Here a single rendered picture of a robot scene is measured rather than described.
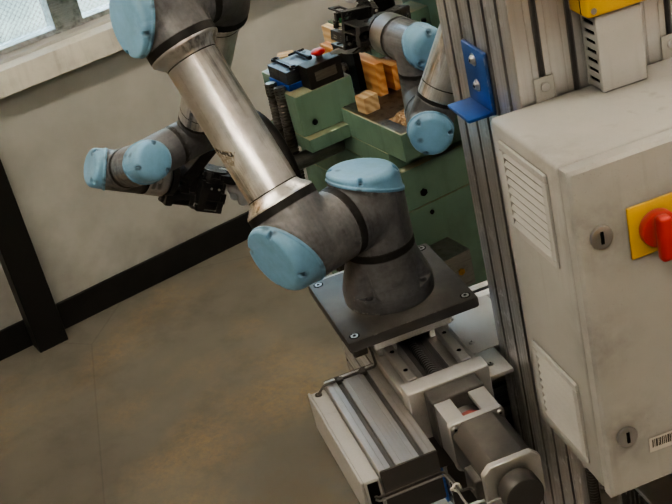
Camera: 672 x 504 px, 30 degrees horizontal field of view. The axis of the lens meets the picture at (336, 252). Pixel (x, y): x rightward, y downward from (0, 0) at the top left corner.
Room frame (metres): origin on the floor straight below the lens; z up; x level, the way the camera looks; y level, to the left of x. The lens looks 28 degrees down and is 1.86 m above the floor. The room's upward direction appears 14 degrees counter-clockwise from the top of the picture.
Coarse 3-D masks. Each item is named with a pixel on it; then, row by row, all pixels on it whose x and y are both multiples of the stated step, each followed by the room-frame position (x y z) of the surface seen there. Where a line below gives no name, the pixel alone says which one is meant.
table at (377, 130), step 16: (384, 96) 2.42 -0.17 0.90; (400, 96) 2.40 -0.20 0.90; (352, 112) 2.38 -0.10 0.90; (384, 112) 2.34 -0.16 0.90; (336, 128) 2.39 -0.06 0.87; (352, 128) 2.39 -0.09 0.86; (368, 128) 2.32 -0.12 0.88; (384, 128) 2.26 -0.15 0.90; (400, 128) 2.24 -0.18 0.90; (304, 144) 2.39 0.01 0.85; (320, 144) 2.37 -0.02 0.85; (384, 144) 2.27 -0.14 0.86; (400, 144) 2.21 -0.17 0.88
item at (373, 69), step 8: (328, 48) 2.60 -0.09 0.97; (360, 56) 2.49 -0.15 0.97; (368, 64) 2.45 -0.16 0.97; (376, 64) 2.43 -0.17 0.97; (368, 72) 2.45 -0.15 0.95; (376, 72) 2.42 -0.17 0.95; (384, 72) 2.43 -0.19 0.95; (368, 80) 2.46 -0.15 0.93; (376, 80) 2.43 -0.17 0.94; (384, 80) 2.43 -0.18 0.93; (368, 88) 2.47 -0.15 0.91; (376, 88) 2.44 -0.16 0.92; (384, 88) 2.43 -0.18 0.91
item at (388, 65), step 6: (366, 54) 2.54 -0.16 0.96; (384, 60) 2.48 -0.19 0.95; (384, 66) 2.46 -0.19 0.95; (390, 66) 2.44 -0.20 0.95; (396, 66) 2.44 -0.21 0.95; (390, 72) 2.44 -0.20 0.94; (396, 72) 2.44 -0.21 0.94; (390, 78) 2.45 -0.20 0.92; (396, 78) 2.44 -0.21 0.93; (390, 84) 2.45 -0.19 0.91; (396, 84) 2.44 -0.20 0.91
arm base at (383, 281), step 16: (384, 256) 1.73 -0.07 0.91; (400, 256) 1.74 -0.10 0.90; (416, 256) 1.76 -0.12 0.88; (352, 272) 1.76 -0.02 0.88; (368, 272) 1.73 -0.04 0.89; (384, 272) 1.73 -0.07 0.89; (400, 272) 1.73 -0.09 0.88; (416, 272) 1.74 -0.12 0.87; (432, 272) 1.78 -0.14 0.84; (352, 288) 1.75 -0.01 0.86; (368, 288) 1.74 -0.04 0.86; (384, 288) 1.72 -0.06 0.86; (400, 288) 1.72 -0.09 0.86; (416, 288) 1.73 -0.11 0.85; (432, 288) 1.75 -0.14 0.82; (352, 304) 1.75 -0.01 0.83; (368, 304) 1.72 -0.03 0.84; (384, 304) 1.71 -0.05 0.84; (400, 304) 1.71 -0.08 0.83; (416, 304) 1.72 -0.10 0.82
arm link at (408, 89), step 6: (402, 78) 2.04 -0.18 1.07; (408, 78) 2.03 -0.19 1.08; (414, 78) 2.02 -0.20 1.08; (420, 78) 2.02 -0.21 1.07; (402, 84) 2.05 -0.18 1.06; (408, 84) 2.03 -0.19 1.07; (414, 84) 2.02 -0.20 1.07; (402, 90) 2.05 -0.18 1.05; (408, 90) 2.03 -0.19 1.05; (414, 90) 2.01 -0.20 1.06; (402, 96) 2.06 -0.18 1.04; (408, 96) 2.01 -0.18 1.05
